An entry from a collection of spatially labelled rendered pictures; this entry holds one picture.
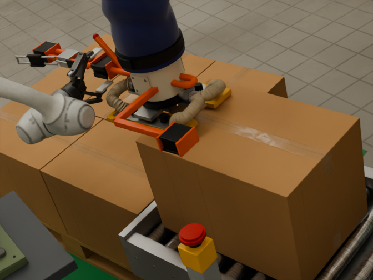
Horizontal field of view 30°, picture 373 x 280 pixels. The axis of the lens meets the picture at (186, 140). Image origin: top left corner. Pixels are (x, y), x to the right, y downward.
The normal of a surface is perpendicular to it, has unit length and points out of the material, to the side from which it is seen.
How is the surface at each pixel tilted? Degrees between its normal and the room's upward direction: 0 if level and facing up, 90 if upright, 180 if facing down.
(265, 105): 0
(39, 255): 0
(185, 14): 0
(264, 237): 90
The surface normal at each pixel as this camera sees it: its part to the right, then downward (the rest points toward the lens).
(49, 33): -0.22, -0.78
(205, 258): 0.75, 0.25
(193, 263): -0.63, 0.57
